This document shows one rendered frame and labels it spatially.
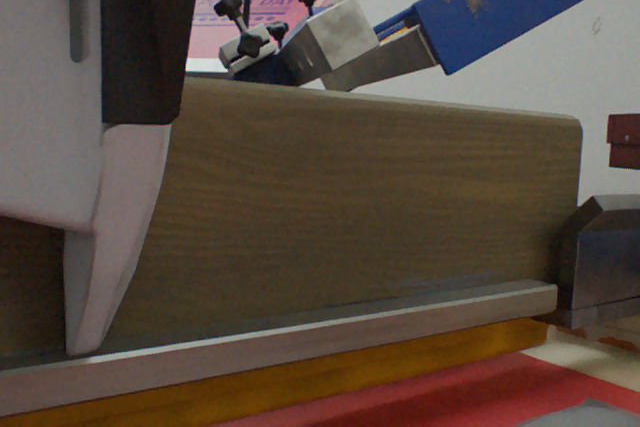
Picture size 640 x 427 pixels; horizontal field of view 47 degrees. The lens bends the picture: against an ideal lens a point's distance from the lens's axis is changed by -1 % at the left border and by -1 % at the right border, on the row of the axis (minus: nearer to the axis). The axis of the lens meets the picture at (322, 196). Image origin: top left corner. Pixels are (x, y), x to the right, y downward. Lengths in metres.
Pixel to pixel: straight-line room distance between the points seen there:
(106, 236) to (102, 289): 0.01
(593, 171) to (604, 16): 0.47
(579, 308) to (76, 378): 0.20
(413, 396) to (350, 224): 0.08
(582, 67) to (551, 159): 2.15
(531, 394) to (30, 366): 0.18
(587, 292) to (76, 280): 0.20
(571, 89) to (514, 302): 2.21
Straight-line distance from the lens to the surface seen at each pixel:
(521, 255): 0.29
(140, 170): 0.15
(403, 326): 0.23
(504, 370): 0.31
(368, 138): 0.22
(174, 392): 0.21
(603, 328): 0.37
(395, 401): 0.27
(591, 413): 0.26
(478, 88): 2.68
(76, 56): 0.16
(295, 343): 0.20
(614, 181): 2.37
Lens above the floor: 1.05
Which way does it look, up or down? 5 degrees down
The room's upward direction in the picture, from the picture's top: 3 degrees clockwise
